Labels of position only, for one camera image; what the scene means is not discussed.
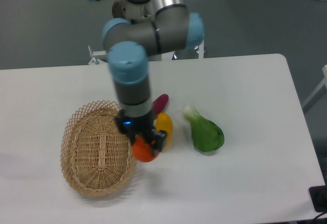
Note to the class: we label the woven wicker basket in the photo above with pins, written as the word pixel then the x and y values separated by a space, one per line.
pixel 96 159

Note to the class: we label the white furniture leg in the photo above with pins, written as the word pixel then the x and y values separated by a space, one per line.
pixel 316 94

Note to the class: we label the purple sweet potato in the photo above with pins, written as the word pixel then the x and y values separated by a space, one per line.
pixel 160 103

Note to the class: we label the green bok choy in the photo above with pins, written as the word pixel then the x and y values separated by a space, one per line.
pixel 206 135

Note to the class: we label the orange fruit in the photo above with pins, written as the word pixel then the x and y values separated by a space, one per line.
pixel 142 151

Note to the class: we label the black device at table edge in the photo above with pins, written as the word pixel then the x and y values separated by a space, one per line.
pixel 318 198

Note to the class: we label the yellow mango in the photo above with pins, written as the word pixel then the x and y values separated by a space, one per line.
pixel 165 123

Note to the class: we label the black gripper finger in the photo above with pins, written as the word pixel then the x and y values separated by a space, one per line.
pixel 125 126
pixel 157 141

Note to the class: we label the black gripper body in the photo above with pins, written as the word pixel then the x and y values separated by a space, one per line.
pixel 143 124

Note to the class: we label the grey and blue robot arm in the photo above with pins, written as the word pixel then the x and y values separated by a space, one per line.
pixel 146 28

